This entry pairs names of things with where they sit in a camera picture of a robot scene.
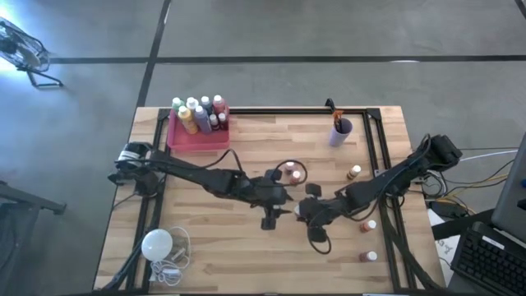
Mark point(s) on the white globe desk lamp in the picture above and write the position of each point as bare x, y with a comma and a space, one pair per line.
156, 245

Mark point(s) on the black aluminium table frame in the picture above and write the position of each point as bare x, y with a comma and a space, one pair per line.
267, 111

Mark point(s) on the white paper sheet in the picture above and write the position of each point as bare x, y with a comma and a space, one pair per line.
446, 246

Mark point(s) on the black side desk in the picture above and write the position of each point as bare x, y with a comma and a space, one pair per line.
464, 222

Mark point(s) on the black computer keyboard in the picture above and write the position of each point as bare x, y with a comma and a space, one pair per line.
487, 259

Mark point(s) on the large green paint bottle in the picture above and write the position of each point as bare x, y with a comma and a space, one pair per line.
177, 103

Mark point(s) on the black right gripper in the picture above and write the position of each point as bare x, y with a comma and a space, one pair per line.
322, 209

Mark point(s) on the black equipment stand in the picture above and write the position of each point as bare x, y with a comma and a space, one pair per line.
16, 246

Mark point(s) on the grey computer monitor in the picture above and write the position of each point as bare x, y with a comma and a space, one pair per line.
511, 193

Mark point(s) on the small grey paint bottle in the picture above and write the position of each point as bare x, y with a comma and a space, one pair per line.
213, 122

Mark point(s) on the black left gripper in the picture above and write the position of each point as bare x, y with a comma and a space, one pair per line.
265, 193

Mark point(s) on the pink plastic bin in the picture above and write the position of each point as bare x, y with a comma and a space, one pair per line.
197, 141

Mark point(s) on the black table clamp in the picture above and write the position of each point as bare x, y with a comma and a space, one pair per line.
330, 103

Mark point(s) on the large yellow paint bottle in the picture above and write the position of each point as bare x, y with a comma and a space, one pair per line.
187, 120

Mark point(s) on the black power brick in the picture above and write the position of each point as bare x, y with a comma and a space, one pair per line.
448, 209

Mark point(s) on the small magenta paint bottle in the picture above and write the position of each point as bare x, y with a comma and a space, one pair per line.
367, 256

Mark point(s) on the small dark brown paint bottle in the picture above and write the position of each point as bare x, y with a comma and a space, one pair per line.
222, 120

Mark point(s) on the large purple paint bottle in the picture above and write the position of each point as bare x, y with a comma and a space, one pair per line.
201, 119

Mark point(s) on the large red paint bottle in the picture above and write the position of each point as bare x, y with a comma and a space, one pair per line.
219, 104

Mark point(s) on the lavender plastic cup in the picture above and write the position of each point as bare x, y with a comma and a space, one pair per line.
340, 135

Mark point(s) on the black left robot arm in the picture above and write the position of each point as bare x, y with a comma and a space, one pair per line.
185, 172

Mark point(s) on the small orange paint bottle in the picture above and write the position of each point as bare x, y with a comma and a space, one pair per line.
367, 225

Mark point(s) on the small pink paint bottle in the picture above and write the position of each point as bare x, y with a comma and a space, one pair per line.
289, 166

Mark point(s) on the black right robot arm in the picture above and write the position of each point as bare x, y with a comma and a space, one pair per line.
390, 181

